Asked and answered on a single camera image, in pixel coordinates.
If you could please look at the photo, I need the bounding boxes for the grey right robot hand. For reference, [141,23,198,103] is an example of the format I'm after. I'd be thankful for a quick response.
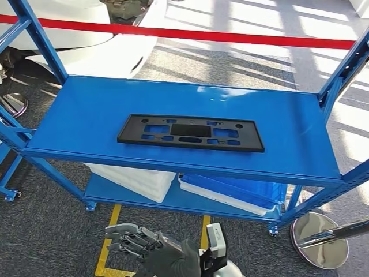
[104,223,201,277]

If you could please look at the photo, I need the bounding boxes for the black plastic plate frame part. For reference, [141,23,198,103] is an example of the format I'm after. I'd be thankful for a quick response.
[117,114,265,154]

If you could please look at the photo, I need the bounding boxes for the blue metal shelf rack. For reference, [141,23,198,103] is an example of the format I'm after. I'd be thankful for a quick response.
[0,0,369,236]

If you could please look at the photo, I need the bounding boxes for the yellow floor tape square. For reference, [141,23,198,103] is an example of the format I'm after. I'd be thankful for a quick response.
[94,204,211,277]

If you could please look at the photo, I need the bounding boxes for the stacked white plastic crates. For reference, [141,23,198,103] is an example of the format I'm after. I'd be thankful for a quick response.
[84,163,177,204]

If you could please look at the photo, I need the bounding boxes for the white plastic crate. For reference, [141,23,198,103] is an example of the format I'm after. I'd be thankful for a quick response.
[177,177,270,217]

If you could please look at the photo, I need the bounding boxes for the blue plastic crate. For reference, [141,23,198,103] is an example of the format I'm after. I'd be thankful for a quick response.
[178,173,288,211]

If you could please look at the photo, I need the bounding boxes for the red barrier belt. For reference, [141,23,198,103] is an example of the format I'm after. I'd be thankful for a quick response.
[0,14,355,50]

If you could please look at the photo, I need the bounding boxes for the white car body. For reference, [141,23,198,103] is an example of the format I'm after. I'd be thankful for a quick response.
[0,0,168,80]

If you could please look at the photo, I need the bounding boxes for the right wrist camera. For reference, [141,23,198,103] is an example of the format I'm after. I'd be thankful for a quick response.
[200,223,229,273]

